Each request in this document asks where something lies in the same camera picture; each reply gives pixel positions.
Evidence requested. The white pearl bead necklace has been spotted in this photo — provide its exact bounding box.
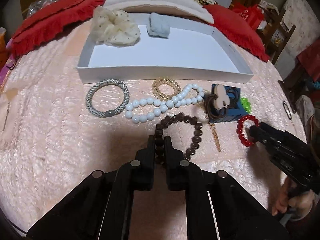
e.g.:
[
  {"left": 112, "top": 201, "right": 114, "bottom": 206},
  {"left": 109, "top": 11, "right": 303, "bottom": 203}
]
[{"left": 124, "top": 83, "right": 205, "bottom": 124}]

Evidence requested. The grey braided hair tie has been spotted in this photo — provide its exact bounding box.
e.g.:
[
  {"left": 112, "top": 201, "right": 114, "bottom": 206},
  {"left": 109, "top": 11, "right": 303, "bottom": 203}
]
[{"left": 85, "top": 78, "right": 131, "bottom": 119}]

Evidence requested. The red ruffled pillow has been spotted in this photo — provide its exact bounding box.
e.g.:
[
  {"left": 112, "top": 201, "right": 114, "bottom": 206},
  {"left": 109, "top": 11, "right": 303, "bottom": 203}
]
[
  {"left": 203, "top": 4, "right": 270, "bottom": 62},
  {"left": 10, "top": 0, "right": 105, "bottom": 58}
]

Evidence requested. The white shallow cardboard tray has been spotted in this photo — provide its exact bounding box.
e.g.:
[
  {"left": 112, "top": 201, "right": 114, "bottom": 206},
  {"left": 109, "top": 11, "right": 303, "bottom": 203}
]
[{"left": 76, "top": 13, "right": 253, "bottom": 83}]

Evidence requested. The white cream pillow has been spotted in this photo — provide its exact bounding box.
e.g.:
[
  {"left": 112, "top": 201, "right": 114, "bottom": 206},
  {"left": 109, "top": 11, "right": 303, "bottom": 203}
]
[{"left": 104, "top": 0, "right": 214, "bottom": 24}]

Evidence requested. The red shopping bag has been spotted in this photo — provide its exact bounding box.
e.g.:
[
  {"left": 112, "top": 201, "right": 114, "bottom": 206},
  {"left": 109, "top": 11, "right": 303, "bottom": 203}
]
[{"left": 229, "top": 3, "right": 267, "bottom": 30}]

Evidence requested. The black oval ring clip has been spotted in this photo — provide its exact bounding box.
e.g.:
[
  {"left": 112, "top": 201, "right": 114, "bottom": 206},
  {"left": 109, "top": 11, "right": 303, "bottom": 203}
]
[{"left": 282, "top": 101, "right": 292, "bottom": 120}]

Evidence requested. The dark blue hair claw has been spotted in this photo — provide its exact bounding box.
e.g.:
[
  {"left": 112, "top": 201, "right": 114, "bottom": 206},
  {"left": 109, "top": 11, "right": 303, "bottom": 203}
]
[{"left": 204, "top": 84, "right": 248, "bottom": 124}]

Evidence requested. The green bead bracelet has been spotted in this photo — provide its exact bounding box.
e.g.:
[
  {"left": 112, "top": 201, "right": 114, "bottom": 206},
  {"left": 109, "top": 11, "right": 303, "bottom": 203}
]
[{"left": 240, "top": 97, "right": 253, "bottom": 113}]

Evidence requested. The cream dotted scrunchie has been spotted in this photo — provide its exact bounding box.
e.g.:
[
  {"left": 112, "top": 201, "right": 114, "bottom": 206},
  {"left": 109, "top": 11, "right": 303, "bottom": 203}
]
[{"left": 90, "top": 5, "right": 140, "bottom": 46}]

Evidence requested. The light blue fuzzy scrunchie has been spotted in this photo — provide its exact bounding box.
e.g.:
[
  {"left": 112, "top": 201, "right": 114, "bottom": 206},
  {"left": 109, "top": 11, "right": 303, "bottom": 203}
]
[{"left": 146, "top": 12, "right": 170, "bottom": 38}]

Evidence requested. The person's hand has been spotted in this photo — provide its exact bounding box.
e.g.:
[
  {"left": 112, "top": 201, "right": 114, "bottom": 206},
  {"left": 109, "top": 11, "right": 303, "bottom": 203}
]
[{"left": 271, "top": 177, "right": 319, "bottom": 220}]

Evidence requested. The amber spiral hair tie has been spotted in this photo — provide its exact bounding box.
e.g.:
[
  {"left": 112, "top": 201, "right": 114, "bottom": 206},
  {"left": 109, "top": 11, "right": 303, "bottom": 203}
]
[{"left": 151, "top": 76, "right": 182, "bottom": 101}]

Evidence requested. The dark brown bead bracelet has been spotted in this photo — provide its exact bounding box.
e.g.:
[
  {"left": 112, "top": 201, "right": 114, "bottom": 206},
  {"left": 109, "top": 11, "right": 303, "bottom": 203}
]
[{"left": 153, "top": 112, "right": 203, "bottom": 165}]

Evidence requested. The red bead bracelet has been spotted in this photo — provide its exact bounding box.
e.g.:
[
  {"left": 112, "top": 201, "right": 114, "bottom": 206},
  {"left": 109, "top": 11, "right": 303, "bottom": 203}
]
[{"left": 236, "top": 114, "right": 261, "bottom": 147}]

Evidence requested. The red ruffled pillow left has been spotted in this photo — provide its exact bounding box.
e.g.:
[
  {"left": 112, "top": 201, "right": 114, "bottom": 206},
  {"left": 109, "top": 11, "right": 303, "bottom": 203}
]
[{"left": 10, "top": 0, "right": 105, "bottom": 58}]

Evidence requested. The red ruffled pillow right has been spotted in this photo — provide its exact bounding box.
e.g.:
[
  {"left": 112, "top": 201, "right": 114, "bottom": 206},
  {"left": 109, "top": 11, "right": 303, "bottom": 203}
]
[{"left": 203, "top": 4, "right": 270, "bottom": 62}]

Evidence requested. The pink quilted bedspread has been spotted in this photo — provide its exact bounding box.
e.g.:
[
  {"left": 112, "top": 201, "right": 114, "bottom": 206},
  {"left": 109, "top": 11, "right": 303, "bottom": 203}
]
[{"left": 1, "top": 22, "right": 306, "bottom": 232}]

